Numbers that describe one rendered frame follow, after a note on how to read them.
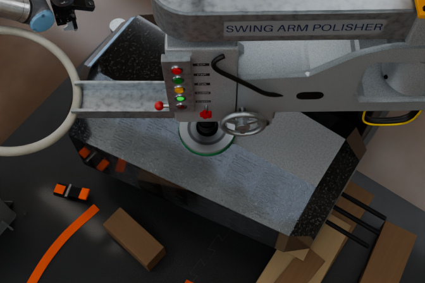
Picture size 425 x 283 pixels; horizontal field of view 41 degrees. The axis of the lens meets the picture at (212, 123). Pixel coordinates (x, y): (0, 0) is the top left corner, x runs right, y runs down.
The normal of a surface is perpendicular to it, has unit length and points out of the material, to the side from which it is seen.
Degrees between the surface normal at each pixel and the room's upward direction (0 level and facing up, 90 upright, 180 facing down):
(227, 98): 90
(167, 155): 45
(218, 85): 90
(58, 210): 0
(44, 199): 0
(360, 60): 90
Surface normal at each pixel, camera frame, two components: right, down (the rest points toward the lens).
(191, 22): 0.00, 0.88
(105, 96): 0.01, -0.47
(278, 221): -0.37, 0.21
